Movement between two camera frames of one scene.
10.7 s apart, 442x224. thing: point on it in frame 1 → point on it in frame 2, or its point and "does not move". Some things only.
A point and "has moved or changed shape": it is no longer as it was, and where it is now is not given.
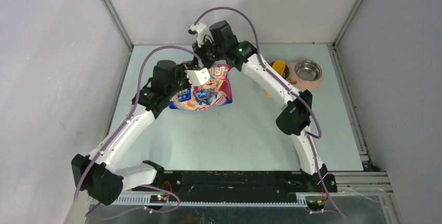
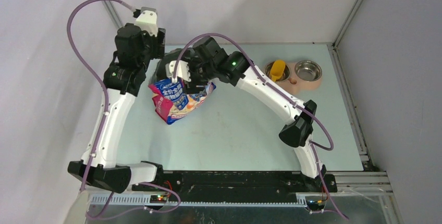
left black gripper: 181,71 → 158,42
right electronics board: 315,204 does not move
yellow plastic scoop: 279,65 does not move
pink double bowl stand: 300,83 does not move
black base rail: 235,186 does not move
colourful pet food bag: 214,92 has moved or changed shape
